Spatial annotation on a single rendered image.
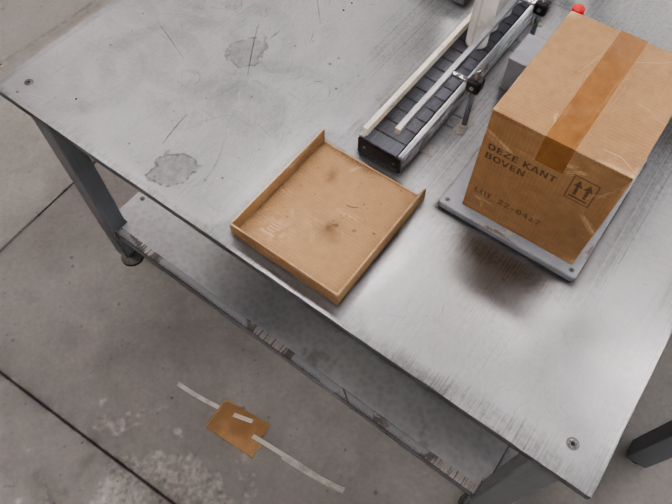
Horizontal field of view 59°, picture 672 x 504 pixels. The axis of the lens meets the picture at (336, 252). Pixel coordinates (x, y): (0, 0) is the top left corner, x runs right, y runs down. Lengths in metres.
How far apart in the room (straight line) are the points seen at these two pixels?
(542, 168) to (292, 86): 0.64
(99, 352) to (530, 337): 1.42
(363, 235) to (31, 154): 1.75
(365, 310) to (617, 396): 0.46
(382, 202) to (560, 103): 0.39
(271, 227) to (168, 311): 0.96
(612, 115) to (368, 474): 1.23
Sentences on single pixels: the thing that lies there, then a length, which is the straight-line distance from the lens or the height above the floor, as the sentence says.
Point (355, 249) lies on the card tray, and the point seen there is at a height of 0.83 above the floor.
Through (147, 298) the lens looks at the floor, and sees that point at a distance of 2.13.
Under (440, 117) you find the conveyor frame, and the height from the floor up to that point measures 0.87.
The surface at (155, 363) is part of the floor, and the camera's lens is 2.02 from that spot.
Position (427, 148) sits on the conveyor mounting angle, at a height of 0.83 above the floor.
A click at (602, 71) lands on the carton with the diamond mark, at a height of 1.12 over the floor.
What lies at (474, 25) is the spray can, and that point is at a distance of 1.44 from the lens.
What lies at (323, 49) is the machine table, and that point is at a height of 0.83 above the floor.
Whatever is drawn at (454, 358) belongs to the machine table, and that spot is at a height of 0.83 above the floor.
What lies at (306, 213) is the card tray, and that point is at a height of 0.83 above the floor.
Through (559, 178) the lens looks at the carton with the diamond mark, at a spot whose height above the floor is 1.05.
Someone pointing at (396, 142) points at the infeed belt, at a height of 0.88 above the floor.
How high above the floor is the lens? 1.83
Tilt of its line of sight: 60 degrees down
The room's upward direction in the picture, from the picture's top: straight up
